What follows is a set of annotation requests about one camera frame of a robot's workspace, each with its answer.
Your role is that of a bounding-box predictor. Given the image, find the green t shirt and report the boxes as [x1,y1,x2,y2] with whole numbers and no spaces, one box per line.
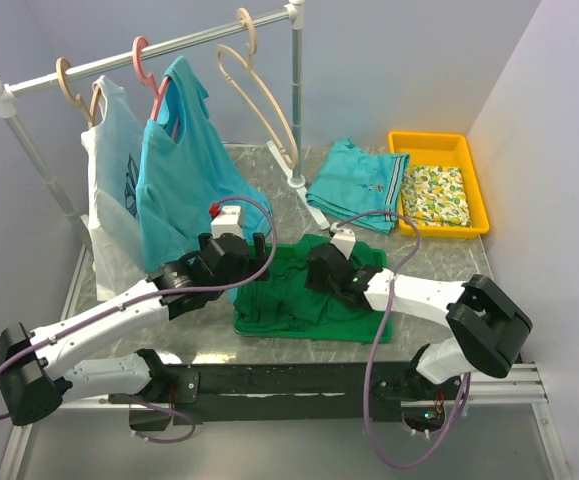
[236,233,374,333]

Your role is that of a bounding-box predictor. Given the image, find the green plastic tray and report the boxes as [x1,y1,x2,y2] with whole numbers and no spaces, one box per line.
[232,243,395,346]

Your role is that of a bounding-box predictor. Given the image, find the beige hanger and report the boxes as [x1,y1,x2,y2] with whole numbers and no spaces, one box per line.
[215,7,300,170]
[55,57,102,129]

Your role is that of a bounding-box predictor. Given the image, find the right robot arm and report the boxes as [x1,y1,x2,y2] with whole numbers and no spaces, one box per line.
[305,243,533,399]

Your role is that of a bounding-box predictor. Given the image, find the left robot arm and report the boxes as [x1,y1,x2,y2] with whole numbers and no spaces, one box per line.
[0,233,268,426]

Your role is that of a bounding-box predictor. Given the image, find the folded teal shirt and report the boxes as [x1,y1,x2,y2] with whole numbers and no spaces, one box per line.
[306,139,410,220]

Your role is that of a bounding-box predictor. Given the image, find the light blue t shirt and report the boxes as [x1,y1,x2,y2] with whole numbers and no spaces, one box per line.
[136,56,271,273]

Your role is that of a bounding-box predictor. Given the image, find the white t shirt blue print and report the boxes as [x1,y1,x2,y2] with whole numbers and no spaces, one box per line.
[81,75,145,301]

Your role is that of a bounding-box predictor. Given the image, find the pink plastic hanger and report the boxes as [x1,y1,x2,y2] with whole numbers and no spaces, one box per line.
[131,36,170,121]

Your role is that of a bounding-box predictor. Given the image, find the lemon print folded cloth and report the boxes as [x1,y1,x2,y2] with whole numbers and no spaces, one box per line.
[401,165,471,227]

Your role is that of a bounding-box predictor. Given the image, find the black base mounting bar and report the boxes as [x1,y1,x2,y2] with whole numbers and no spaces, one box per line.
[136,361,461,424]

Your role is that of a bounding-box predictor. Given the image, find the yellow plastic bin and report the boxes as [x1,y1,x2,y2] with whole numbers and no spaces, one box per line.
[388,130,490,239]

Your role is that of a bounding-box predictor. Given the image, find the white metal clothes rack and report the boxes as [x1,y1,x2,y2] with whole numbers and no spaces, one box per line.
[0,0,331,261]

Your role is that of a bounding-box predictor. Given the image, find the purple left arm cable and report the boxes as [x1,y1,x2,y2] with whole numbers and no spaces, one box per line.
[0,195,276,419]

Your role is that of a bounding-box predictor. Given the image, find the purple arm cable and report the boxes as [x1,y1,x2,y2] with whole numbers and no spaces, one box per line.
[336,209,472,470]
[0,195,276,419]

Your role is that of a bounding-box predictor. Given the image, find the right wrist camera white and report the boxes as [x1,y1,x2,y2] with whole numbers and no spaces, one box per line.
[329,222,356,260]

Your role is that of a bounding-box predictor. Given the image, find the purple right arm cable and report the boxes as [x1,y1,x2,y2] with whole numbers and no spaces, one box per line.
[336,209,472,470]

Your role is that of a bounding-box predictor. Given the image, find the aluminium frame rail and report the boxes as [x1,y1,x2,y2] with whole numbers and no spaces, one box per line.
[0,364,569,479]

